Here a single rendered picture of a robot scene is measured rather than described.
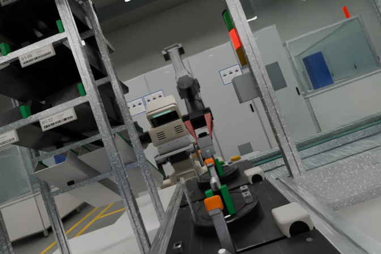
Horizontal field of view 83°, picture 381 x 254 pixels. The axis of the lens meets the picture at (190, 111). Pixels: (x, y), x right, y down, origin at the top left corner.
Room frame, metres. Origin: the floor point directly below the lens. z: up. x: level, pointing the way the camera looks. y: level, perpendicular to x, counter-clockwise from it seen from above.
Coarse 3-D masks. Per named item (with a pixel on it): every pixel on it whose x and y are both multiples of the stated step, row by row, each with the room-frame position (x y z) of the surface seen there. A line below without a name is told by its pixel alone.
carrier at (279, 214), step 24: (216, 192) 0.43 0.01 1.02; (240, 192) 0.48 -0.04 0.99; (264, 192) 0.48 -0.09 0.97; (192, 216) 0.45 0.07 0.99; (240, 216) 0.38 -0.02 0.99; (264, 216) 0.39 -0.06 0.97; (288, 216) 0.33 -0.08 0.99; (192, 240) 0.40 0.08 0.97; (216, 240) 0.37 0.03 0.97; (240, 240) 0.35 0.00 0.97; (264, 240) 0.33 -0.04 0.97
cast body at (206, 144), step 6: (204, 132) 0.70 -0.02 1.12; (198, 138) 0.69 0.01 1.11; (204, 138) 0.68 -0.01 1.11; (210, 138) 0.68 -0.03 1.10; (198, 144) 0.68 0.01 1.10; (204, 144) 0.68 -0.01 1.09; (210, 144) 0.68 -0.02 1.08; (204, 150) 0.67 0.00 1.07; (210, 150) 0.67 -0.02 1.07; (204, 156) 0.67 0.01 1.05; (210, 156) 0.65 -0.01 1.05
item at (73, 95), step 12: (72, 84) 0.57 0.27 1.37; (48, 96) 0.59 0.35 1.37; (60, 96) 0.57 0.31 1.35; (72, 96) 0.55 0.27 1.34; (108, 96) 0.65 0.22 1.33; (84, 108) 0.55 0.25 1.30; (108, 108) 0.63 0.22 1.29; (84, 120) 0.60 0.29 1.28; (120, 120) 0.66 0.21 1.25; (84, 132) 0.67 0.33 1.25; (96, 132) 0.68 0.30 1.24; (120, 132) 0.72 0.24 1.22
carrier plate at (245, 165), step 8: (248, 160) 0.78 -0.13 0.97; (240, 168) 0.72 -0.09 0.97; (248, 168) 0.69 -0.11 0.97; (240, 176) 0.64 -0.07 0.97; (192, 184) 0.74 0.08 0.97; (224, 184) 0.63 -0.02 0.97; (232, 184) 0.60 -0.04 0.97; (240, 184) 0.58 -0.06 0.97; (248, 184) 0.58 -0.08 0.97; (200, 192) 0.63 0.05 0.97; (184, 200) 0.62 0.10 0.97; (192, 200) 0.59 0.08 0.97; (200, 200) 0.58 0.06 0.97
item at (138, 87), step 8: (128, 80) 3.77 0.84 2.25; (136, 80) 3.74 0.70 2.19; (144, 80) 3.74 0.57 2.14; (136, 88) 3.75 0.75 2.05; (144, 88) 3.74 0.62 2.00; (128, 96) 3.76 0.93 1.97; (136, 96) 3.75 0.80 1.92; (128, 104) 3.76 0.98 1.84; (136, 104) 3.75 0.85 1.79; (144, 104) 3.74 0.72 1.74; (136, 112) 3.75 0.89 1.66; (144, 112) 3.75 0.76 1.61; (136, 120) 3.76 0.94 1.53; (144, 120) 3.75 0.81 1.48; (144, 128) 3.75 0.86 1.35; (152, 144) 3.75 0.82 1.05; (144, 152) 3.76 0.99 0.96; (152, 152) 3.75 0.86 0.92; (152, 160) 3.76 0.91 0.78; (168, 168) 3.74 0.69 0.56; (144, 192) 3.77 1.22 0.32
